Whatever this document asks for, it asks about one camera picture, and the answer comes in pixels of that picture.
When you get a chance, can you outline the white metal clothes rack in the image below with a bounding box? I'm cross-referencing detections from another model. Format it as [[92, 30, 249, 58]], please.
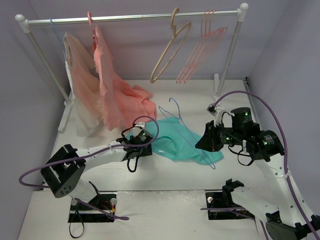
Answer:
[[15, 2, 249, 132]]

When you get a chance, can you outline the salmon pink t shirt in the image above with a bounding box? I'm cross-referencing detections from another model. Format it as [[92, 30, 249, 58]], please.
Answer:
[[93, 26, 157, 131]]

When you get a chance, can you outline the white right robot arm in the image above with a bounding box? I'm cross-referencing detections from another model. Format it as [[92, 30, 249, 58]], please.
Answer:
[[195, 107, 320, 240]]

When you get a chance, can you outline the pink plastic hanger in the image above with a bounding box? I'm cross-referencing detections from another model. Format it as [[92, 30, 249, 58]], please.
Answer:
[[175, 9, 228, 84], [179, 9, 228, 84], [183, 9, 228, 83]]

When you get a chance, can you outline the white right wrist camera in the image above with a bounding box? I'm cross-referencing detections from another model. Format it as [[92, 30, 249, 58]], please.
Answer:
[[207, 103, 225, 127]]

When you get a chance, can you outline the teal t shirt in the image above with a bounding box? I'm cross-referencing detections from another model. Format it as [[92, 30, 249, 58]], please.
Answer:
[[126, 117, 225, 166]]

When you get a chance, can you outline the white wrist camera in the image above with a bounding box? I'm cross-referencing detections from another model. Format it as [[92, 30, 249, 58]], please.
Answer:
[[207, 103, 225, 127], [132, 122, 146, 137]]

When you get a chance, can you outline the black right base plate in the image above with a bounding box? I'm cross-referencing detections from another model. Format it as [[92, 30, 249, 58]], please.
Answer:
[[205, 191, 255, 221]]

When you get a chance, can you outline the blue hanger holding shirt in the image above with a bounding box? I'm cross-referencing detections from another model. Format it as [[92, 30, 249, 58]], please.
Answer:
[[49, 17, 66, 61]]

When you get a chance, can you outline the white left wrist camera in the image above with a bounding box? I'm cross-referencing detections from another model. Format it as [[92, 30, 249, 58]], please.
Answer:
[[132, 122, 146, 137]]

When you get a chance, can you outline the beige plastic hanger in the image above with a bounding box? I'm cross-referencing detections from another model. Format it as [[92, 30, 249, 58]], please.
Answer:
[[149, 7, 192, 84]]

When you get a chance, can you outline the pink hanger holding shirt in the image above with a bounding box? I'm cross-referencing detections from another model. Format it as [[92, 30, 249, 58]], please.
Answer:
[[87, 11, 97, 42]]

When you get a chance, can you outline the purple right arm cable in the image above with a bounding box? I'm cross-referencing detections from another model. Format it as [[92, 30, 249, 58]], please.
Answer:
[[199, 90, 320, 240]]

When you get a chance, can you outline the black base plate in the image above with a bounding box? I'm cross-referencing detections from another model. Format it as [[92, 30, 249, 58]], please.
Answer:
[[205, 191, 255, 221], [67, 192, 117, 223]]

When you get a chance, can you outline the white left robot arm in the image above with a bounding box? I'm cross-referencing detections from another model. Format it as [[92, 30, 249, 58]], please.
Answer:
[[40, 126, 153, 210]]

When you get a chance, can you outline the pale peach t shirt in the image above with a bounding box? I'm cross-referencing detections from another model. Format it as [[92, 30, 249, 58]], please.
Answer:
[[63, 32, 103, 137]]

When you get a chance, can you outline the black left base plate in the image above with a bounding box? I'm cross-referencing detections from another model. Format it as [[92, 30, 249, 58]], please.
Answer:
[[67, 192, 117, 223]]

